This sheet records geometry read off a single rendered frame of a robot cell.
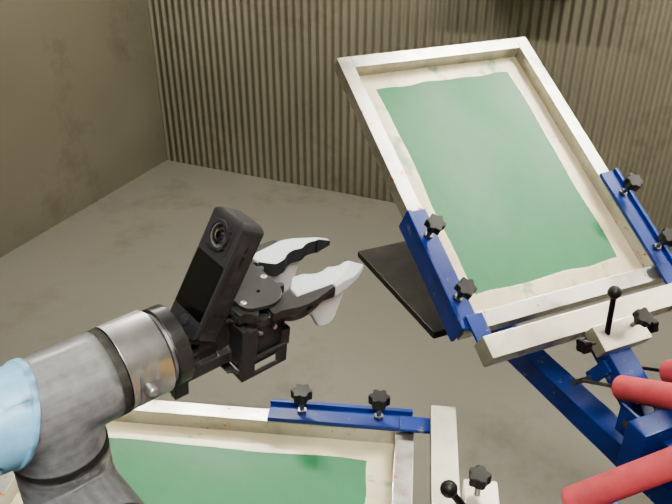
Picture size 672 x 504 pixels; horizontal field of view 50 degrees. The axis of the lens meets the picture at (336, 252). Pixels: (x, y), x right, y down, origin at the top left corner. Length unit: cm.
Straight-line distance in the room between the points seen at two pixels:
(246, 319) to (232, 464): 89
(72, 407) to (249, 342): 16
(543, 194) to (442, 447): 74
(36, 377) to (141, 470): 96
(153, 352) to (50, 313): 326
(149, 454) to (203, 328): 95
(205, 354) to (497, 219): 120
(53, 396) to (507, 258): 129
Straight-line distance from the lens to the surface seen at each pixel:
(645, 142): 423
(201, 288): 61
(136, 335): 59
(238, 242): 59
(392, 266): 211
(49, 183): 462
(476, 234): 171
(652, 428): 155
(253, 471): 148
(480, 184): 180
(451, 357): 333
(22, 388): 57
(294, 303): 64
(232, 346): 66
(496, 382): 323
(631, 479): 132
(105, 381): 58
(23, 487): 63
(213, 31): 491
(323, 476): 146
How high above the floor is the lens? 203
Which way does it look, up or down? 30 degrees down
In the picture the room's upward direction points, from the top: straight up
